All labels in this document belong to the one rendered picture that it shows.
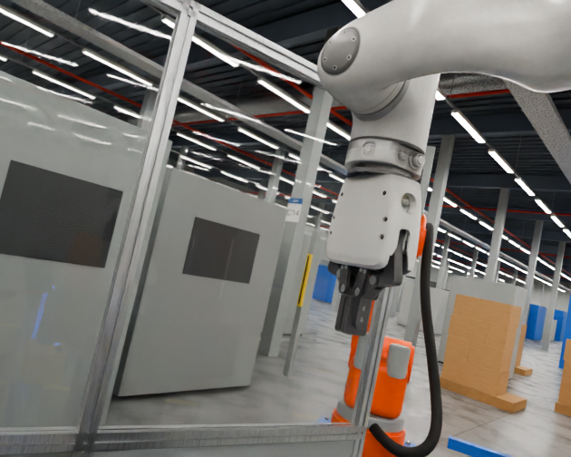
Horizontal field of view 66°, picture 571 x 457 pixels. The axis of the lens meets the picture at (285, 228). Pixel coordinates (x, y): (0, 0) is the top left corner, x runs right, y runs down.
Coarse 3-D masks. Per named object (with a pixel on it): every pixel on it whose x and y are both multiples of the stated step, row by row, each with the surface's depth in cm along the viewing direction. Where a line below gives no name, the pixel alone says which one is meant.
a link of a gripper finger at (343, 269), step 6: (342, 264) 49; (342, 270) 49; (348, 270) 48; (354, 270) 49; (342, 276) 49; (348, 276) 48; (342, 282) 48; (348, 282) 48; (342, 288) 48; (348, 288) 48
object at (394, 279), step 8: (400, 232) 45; (400, 240) 45; (400, 248) 45; (392, 256) 44; (400, 256) 44; (392, 264) 44; (400, 264) 44; (384, 272) 44; (392, 272) 44; (400, 272) 44; (384, 280) 44; (392, 280) 43; (400, 280) 44
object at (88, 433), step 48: (192, 0) 108; (144, 192) 105; (384, 288) 147; (384, 336) 148; (96, 384) 100; (0, 432) 92; (48, 432) 96; (96, 432) 101; (144, 432) 107; (192, 432) 113; (240, 432) 121; (288, 432) 129; (336, 432) 139
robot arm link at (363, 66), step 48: (432, 0) 37; (480, 0) 36; (528, 0) 37; (336, 48) 41; (384, 48) 38; (432, 48) 36; (480, 48) 36; (528, 48) 36; (336, 96) 43; (384, 96) 43
